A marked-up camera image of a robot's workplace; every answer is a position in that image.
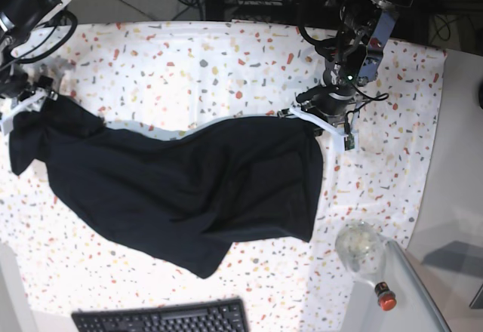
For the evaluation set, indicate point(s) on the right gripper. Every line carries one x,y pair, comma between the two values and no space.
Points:
25,96

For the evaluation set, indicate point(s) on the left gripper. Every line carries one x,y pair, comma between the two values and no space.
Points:
325,106

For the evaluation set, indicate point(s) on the black t-shirt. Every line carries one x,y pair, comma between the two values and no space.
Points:
184,201

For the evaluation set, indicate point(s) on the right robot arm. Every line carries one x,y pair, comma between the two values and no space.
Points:
18,19

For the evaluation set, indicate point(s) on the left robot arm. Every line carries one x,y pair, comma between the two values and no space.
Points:
352,58

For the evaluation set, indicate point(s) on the clear glass bottle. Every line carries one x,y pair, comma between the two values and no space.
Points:
362,251

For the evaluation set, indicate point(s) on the terrazzo pattern tablecloth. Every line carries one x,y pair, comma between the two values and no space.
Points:
163,79

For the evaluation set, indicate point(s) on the red bottle cap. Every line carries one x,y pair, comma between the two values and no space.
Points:
386,299

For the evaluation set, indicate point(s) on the black computer keyboard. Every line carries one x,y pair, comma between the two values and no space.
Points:
223,315

